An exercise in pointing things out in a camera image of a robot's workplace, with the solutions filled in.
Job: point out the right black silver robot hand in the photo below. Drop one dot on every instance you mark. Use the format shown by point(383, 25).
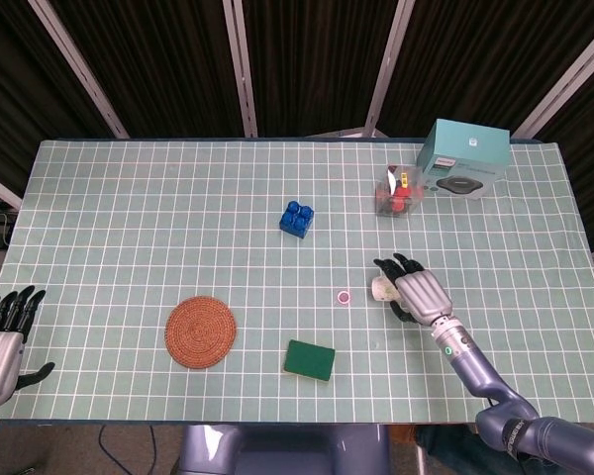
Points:
point(423, 297)

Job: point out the white paper cup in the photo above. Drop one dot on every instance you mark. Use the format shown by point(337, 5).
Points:
point(379, 289)

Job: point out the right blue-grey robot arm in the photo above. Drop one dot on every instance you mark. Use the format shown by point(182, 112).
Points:
point(495, 391)

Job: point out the clear box with red toy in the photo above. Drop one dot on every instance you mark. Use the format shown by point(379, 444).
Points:
point(398, 195)

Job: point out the green rectangular sponge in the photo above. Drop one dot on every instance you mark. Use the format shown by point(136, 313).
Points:
point(309, 360)

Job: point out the blue building block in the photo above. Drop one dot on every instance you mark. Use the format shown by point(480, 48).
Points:
point(297, 220)

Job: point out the teal cardboard product box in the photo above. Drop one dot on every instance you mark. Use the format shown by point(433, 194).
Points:
point(467, 143)

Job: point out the green grid tablecloth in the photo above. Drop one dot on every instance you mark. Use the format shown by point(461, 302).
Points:
point(128, 222)

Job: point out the round woven brown coaster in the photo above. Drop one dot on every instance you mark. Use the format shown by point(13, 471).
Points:
point(201, 332)

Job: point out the blue-grey robot torso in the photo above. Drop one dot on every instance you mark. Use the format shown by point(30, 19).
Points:
point(282, 450)

